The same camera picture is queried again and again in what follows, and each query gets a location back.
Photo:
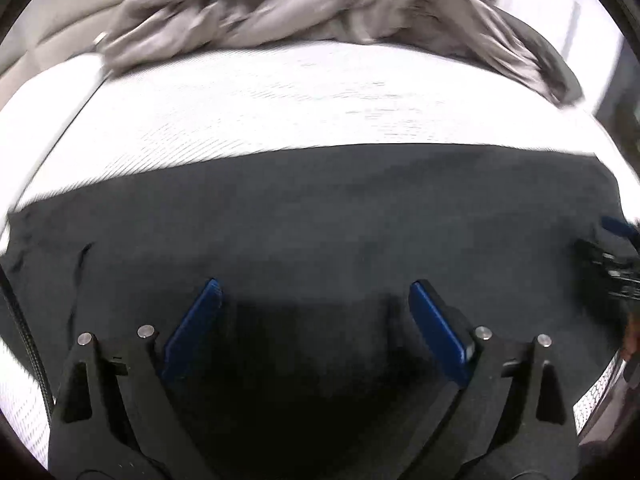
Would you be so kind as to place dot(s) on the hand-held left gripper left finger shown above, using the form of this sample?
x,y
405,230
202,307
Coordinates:
x,y
192,330

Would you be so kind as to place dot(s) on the white curtain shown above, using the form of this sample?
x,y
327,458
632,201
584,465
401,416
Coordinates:
x,y
550,0

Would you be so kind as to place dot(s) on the white honeycomb mattress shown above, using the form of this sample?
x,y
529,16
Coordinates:
x,y
300,100

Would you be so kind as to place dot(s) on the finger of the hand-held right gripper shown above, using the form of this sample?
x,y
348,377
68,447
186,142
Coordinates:
x,y
620,227

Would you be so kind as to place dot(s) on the black pants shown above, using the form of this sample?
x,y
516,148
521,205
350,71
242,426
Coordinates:
x,y
320,220

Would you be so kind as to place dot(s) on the grey duvet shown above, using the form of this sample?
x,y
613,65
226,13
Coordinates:
x,y
300,10

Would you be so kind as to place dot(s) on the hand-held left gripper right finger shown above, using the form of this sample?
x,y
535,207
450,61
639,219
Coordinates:
x,y
440,330

